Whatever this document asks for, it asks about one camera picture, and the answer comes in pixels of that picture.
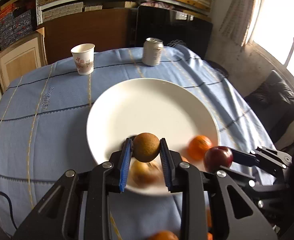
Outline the dark red plum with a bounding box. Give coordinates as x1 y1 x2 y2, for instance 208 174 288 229
203 146 233 173

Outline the brown kiwi fruit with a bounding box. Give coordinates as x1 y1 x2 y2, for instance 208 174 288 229
133 133 160 163

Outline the large orange tangerine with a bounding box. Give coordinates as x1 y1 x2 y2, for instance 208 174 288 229
148 230 179 240

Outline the black leather chair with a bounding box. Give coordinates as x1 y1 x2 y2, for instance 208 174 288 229
244 70 294 142

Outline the white oval plate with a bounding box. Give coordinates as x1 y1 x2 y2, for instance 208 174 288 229
86 77 221 197

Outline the blue checked tablecloth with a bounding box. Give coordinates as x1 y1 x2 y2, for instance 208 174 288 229
0 45 274 235

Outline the orange spotted fruit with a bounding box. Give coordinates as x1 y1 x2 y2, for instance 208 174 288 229
130 160 163 187

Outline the white curtain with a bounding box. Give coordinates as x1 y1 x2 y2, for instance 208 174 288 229
219 0 261 47

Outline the white drink can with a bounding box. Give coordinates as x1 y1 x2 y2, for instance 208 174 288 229
142 37 164 66

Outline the black monitor screen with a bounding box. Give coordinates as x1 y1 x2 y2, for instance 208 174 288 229
135 5 213 58

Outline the wooden framed panel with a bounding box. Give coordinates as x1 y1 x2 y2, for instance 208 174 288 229
0 28 47 91

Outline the white paper cup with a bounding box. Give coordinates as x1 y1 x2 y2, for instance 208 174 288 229
71 43 95 75

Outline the black cable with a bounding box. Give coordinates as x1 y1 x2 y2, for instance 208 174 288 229
0 190 18 230

